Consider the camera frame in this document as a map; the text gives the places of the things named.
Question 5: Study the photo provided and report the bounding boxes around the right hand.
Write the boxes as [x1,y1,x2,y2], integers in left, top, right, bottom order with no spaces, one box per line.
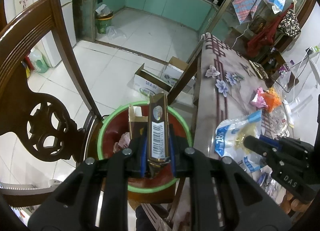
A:
[280,191,313,218]

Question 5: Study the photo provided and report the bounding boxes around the red hanging cloth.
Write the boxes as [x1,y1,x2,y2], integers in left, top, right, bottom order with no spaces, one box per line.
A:
[247,3,294,58]

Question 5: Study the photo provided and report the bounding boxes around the dark wooden chair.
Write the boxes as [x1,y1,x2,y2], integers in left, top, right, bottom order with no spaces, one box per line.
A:
[0,0,103,208]

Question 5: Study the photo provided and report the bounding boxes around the pink plastic bag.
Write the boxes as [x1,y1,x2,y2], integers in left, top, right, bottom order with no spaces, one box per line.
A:
[250,88,267,109]

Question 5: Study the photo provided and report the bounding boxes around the teal kitchen cabinets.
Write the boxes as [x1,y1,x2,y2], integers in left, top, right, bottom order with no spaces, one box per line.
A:
[102,0,217,33]

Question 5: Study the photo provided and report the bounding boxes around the leopard print hanging bag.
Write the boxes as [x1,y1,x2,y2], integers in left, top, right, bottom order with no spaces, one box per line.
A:
[278,9,301,38]

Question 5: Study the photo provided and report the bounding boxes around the green kitchen trash bin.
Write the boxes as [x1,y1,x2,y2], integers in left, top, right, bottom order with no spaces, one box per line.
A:
[95,4,113,34]

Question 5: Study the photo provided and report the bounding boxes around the white cardboard box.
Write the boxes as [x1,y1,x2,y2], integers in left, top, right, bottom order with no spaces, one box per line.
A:
[133,56,188,96]

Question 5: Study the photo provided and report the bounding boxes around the orange plastic bag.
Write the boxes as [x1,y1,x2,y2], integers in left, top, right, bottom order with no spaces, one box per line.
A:
[263,87,282,113]

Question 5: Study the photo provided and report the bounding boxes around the white desk lamp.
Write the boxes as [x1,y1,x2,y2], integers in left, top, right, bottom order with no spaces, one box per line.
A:
[284,45,319,129]

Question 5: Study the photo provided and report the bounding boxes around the crushed clear plastic bottle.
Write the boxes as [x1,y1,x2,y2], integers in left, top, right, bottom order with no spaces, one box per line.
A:
[269,107,290,137]

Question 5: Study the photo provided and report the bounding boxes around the gold cigarette carton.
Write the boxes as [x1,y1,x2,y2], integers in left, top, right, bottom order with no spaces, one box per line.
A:
[147,93,170,178]

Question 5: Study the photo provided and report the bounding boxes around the white blue noodle bag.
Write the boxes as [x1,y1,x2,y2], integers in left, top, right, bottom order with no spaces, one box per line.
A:
[213,110,265,173]

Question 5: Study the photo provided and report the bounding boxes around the purple cap water bottle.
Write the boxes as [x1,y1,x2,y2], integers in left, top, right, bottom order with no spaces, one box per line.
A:
[278,60,295,80]

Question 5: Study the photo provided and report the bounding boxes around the red bin with green rim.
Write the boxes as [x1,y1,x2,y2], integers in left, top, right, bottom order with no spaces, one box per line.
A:
[97,104,193,194]

